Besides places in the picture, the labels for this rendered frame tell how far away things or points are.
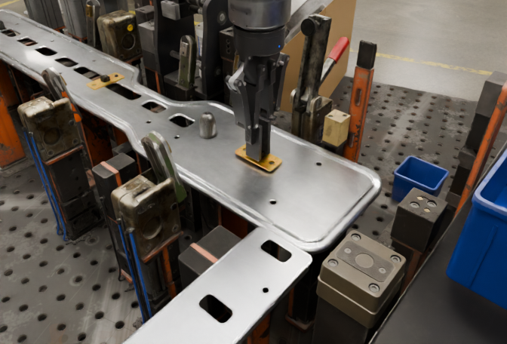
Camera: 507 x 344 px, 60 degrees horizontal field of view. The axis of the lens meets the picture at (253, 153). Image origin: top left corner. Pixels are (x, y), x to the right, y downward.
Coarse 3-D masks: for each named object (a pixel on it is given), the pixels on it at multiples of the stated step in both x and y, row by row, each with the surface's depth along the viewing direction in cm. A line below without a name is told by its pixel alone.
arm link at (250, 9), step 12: (228, 0) 61; (240, 0) 58; (252, 0) 57; (264, 0) 57; (276, 0) 58; (288, 0) 59; (240, 12) 59; (252, 12) 58; (264, 12) 58; (276, 12) 58; (288, 12) 60; (240, 24) 60; (252, 24) 59; (264, 24) 59; (276, 24) 59
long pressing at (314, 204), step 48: (0, 48) 118; (48, 48) 118; (96, 96) 97; (144, 96) 97; (192, 144) 82; (240, 144) 82; (288, 144) 82; (240, 192) 71; (288, 192) 71; (336, 192) 71; (288, 240) 63; (336, 240) 64
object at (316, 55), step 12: (312, 24) 73; (324, 24) 74; (312, 36) 77; (324, 36) 75; (312, 48) 78; (324, 48) 77; (312, 60) 79; (300, 72) 80; (312, 72) 80; (300, 84) 81; (312, 84) 79; (300, 96) 83; (312, 96) 80
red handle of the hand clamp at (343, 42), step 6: (336, 42) 85; (342, 42) 84; (348, 42) 85; (336, 48) 84; (342, 48) 84; (330, 54) 84; (336, 54) 84; (342, 54) 85; (330, 60) 84; (336, 60) 84; (324, 66) 84; (330, 66) 84; (324, 72) 83; (324, 78) 84; (306, 90) 83; (306, 96) 82; (306, 102) 82
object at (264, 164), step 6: (240, 150) 79; (246, 156) 77; (264, 156) 77; (270, 156) 77; (252, 162) 76; (258, 162) 76; (264, 162) 76; (276, 162) 76; (264, 168) 75; (270, 168) 75
